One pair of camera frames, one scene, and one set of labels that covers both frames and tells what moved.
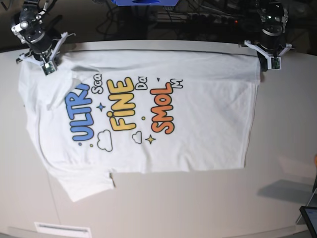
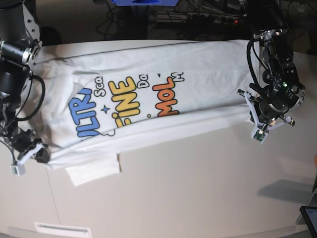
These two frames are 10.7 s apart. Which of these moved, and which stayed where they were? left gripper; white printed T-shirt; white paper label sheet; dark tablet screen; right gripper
Moved: right gripper; white printed T-shirt; left gripper
Stayed: white paper label sheet; dark tablet screen
